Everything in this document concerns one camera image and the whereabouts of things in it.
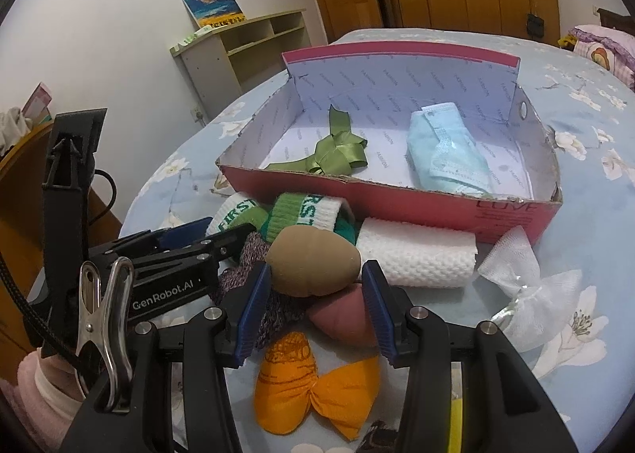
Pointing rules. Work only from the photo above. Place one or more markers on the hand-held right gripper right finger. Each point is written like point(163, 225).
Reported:
point(379, 316)

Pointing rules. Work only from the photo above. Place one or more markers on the white textured cloth roll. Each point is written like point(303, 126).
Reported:
point(416, 254)

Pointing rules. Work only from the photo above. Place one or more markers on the green white packet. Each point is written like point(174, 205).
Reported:
point(191, 38)

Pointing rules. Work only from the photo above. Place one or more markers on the green striped sock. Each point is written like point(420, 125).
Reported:
point(297, 212)

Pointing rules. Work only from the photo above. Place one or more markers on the metal spring clip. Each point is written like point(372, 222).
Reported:
point(111, 334)

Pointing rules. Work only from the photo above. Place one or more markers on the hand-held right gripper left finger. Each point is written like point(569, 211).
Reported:
point(250, 316)

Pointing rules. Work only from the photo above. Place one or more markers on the beige wooden shelf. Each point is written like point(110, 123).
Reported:
point(208, 71)

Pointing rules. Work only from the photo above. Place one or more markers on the green satin ribbon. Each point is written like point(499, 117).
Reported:
point(342, 148)

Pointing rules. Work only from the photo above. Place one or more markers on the black hanging pouch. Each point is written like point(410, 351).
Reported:
point(535, 26)

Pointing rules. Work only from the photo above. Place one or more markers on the pink carton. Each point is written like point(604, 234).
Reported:
point(37, 103)

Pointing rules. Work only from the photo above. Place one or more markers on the pink cartoon print pillow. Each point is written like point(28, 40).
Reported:
point(605, 54)

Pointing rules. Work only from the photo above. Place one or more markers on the pink cardboard box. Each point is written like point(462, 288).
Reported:
point(397, 205)

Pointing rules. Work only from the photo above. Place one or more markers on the bed with floral sheet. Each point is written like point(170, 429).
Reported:
point(585, 175)

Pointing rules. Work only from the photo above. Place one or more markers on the white cuff sock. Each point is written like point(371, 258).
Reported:
point(235, 212)

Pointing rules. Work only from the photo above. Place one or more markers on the dark wooden headboard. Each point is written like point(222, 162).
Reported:
point(617, 19)

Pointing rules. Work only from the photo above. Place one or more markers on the pink makeup sponge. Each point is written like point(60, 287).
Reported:
point(342, 316)

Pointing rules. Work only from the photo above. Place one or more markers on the wall socket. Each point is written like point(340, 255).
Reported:
point(199, 116)

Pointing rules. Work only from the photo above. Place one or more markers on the blue and yellow painting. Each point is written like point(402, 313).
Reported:
point(213, 6)

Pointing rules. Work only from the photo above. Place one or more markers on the yellow toy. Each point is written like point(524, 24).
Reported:
point(566, 41)

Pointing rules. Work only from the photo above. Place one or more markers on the white mesh bow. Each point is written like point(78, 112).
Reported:
point(516, 254)

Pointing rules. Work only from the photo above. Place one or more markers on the grey knitted cloth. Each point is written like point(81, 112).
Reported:
point(283, 314)

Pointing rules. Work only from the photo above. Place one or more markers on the person's left forearm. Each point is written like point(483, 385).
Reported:
point(34, 398)

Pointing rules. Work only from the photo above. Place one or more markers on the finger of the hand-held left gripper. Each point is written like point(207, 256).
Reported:
point(228, 240)
point(186, 231)

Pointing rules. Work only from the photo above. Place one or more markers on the orange cloth bow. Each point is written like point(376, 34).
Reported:
point(287, 383)

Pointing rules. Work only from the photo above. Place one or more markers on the wooden desk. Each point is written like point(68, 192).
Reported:
point(20, 195)

